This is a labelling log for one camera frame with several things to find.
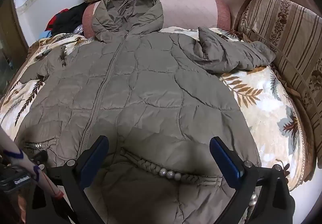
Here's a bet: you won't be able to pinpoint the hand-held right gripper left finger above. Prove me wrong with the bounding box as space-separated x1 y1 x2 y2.
26 135 109 224

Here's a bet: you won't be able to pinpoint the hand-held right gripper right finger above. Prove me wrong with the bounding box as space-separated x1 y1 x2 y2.
210 136 296 224

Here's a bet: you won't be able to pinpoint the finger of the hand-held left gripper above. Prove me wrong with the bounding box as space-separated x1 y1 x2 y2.
32 151 49 173

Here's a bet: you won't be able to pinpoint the olive quilted hooded jacket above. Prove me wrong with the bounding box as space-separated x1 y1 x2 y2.
15 0 277 224

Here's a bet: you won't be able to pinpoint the pile of dark clothes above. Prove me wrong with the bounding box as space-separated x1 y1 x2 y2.
39 2 88 38

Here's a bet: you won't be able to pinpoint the leaf print blanket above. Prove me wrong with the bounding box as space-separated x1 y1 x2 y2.
0 26 315 192

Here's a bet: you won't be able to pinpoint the wooden cabinet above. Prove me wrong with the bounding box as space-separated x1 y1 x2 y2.
0 0 31 101

